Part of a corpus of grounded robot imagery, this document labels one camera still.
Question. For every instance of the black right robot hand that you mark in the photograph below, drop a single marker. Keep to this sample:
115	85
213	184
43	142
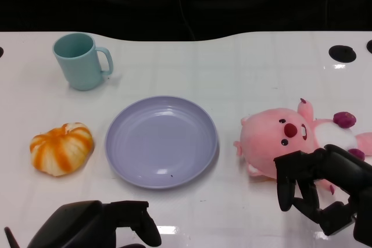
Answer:
343	166

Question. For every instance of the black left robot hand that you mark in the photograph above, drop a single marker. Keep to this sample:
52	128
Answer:
81	224

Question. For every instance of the pink plush beaver doll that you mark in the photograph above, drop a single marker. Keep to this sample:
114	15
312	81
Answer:
261	137

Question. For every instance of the lavender round plate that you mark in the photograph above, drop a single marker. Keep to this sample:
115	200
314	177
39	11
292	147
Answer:
161	143

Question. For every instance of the thin dark rod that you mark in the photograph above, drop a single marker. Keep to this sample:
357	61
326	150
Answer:
11	237

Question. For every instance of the orange white striped pumpkin toy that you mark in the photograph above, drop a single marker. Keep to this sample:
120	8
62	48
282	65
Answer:
61	149

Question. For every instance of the black round table grommet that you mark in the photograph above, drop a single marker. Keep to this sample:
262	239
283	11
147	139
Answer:
369	46
1	52
342	53

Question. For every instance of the light teal plastic mug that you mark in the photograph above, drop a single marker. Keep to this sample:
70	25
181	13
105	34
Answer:
82	68

